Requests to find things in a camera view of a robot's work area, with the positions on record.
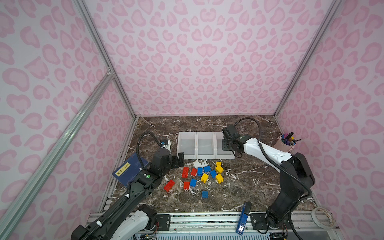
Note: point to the dark blue notebook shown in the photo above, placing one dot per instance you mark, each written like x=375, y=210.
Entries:
x=126, y=173

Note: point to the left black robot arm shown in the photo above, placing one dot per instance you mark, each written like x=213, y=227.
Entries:
x=128, y=215

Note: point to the white bin compartment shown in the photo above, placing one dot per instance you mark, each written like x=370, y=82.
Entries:
x=187, y=145
x=205, y=145
x=219, y=153

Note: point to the red lego brick small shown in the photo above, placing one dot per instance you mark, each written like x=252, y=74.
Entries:
x=194, y=172

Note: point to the white bin middle compartment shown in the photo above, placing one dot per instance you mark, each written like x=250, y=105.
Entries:
x=205, y=145

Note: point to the white tape roll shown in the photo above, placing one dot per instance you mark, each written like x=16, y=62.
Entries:
x=323, y=218

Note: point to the pink pen cup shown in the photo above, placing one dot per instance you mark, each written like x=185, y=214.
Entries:
x=286, y=142

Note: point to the long red lego brick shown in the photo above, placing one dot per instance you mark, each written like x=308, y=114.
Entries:
x=169, y=185

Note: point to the white bin left compartment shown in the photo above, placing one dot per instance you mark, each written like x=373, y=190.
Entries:
x=187, y=145

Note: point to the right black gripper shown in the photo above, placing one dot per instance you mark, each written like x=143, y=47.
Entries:
x=224, y=146

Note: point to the blue lego mid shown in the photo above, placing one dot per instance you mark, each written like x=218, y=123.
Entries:
x=193, y=183

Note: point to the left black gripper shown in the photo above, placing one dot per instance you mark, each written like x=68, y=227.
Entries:
x=176, y=163

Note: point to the white bin right compartment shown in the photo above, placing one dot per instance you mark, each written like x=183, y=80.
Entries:
x=219, y=153

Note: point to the blue lego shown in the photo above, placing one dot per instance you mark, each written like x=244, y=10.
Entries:
x=205, y=194
x=207, y=169
x=200, y=171
x=213, y=174

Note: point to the blue stapler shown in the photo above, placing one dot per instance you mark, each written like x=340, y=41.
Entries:
x=241, y=226

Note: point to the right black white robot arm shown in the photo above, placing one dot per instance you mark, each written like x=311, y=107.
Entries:
x=296, y=177

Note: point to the blue lego front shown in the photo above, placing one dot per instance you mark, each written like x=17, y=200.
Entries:
x=205, y=194

